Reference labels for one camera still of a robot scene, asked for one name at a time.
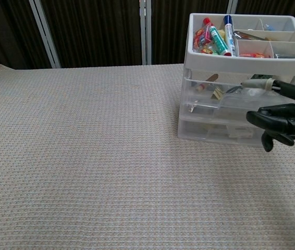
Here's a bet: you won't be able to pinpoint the grey screen frame post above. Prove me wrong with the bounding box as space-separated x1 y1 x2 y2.
139 0 153 65
29 0 62 69
227 0 239 15

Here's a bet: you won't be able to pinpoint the clear plastic drawer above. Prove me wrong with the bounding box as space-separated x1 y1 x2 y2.
178 118 267 148
181 77 295 118

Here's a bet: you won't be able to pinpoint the orange green candy packet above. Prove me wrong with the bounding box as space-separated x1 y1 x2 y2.
199 46 220 56

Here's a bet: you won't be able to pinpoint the white marker with blue cap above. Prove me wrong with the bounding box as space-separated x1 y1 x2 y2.
223 15 238 57

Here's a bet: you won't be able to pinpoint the green marker with red cap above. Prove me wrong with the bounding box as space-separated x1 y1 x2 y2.
202 17 232 57

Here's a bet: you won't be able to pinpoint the red pink candy packet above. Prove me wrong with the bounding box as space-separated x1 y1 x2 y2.
193 24 214 52

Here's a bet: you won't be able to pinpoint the dark pleated screen panel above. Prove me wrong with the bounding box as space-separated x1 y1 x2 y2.
237 0 295 47
40 0 143 69
151 0 231 65
0 0 53 70

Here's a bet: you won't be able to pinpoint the yellow binder clip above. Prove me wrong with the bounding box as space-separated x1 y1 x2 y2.
210 87 225 101

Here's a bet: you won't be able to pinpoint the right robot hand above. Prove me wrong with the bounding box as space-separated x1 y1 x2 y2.
241 78 295 153

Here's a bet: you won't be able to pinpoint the clear plastic drawer organizer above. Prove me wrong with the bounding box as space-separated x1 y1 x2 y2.
177 12 295 149

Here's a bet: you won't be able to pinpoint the small white card pack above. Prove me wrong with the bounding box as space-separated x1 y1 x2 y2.
227 126 255 139

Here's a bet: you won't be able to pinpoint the wooden cylinder with red end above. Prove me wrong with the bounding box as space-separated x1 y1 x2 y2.
196 74 219 92

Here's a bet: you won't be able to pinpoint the yellow foam block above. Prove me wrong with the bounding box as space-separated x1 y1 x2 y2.
216 28 228 42

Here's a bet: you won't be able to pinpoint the beige woven tablecloth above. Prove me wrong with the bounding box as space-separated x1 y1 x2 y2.
0 61 295 250

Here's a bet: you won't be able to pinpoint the red wrapped candies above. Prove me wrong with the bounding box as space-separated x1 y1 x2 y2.
239 52 273 59

